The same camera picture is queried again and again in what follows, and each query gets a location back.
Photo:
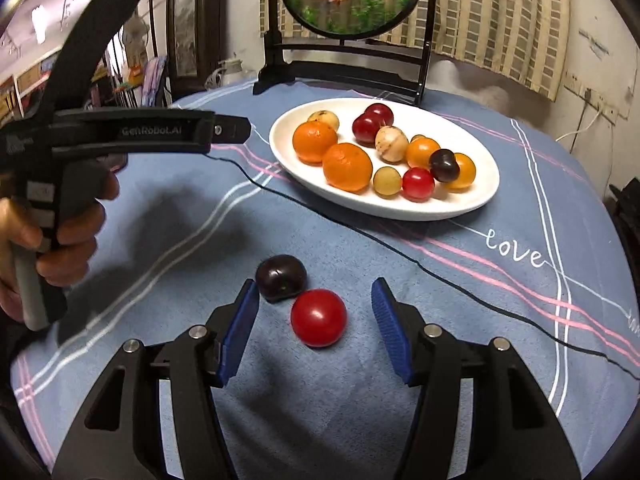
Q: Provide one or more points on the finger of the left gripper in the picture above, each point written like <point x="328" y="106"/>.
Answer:
<point x="231" y="129"/>

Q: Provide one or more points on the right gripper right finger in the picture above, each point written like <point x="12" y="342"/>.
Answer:
<point x="514" y="431"/>

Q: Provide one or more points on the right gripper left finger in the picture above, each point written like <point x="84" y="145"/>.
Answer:
<point x="151" y="413"/>

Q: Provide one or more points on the spotted yellow fruit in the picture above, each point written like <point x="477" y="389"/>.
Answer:
<point x="327" y="117"/>

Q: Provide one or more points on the pale purple-streaked fruit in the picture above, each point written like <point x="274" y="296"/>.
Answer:
<point x="391" y="144"/>

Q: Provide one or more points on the small yellow-green fruit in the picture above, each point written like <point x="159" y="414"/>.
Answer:
<point x="387" y="181"/>

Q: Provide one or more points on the olive green small fruit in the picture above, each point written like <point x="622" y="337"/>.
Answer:
<point x="417" y="137"/>

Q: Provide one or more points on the small orange mandarin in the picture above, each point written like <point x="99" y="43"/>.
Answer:
<point x="419" y="152"/>

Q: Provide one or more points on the small red tomato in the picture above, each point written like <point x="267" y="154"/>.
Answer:
<point x="417" y="184"/>

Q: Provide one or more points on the small red plum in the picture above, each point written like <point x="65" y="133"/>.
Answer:
<point x="318" y="318"/>

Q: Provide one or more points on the dark purple plum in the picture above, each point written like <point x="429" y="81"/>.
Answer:
<point x="444" y="166"/>

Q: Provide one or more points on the yellow-orange fruit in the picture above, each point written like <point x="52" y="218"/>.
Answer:
<point x="467" y="174"/>

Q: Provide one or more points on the white kettle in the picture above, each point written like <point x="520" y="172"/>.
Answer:
<point x="228" y="72"/>

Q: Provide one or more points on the dark wooden framed cabinet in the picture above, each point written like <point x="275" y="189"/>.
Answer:
<point x="196" y="43"/>

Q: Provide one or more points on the round goldfish screen stand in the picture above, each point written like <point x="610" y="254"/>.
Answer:
<point x="350" y="27"/>

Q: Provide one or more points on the blue checked tablecloth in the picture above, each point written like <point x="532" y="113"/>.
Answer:
<point x="541" y="264"/>

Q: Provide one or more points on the white oval plate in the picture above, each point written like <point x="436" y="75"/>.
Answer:
<point x="443" y="204"/>

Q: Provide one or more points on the wall power strip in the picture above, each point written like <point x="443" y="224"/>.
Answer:
<point x="595" y="99"/>

